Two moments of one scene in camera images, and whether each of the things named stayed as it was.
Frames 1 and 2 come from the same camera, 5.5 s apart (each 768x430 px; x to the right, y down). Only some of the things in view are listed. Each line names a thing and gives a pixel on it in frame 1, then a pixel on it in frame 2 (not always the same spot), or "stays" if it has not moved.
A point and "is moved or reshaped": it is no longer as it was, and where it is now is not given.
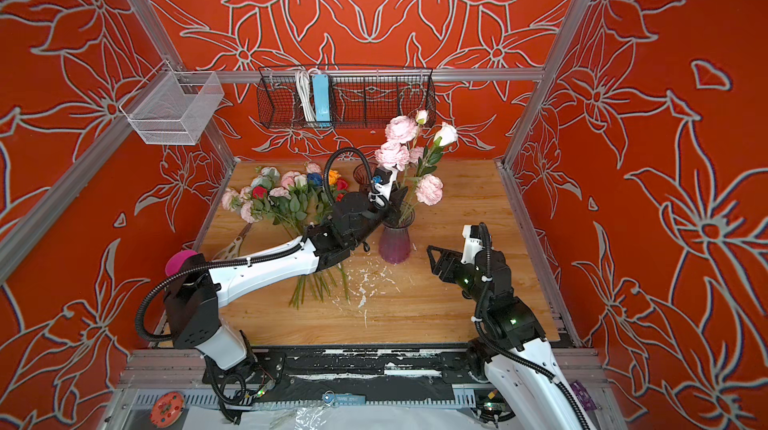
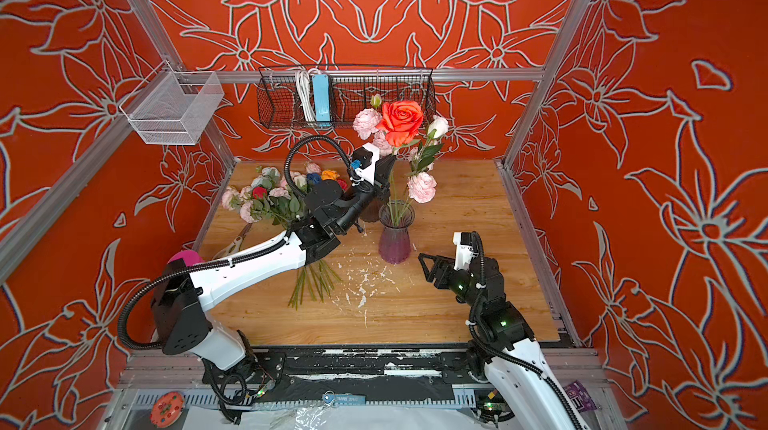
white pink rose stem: [428, 189] is moved or reshaped
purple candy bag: [584, 397] stays
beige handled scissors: [231, 252] stays
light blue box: [321, 97] stays
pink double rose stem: [399, 152] to [367, 124]
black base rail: [352, 372] stays
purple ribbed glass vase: [395, 241] stays
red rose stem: [341, 187] to [400, 120]
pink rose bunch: [295, 200] stays
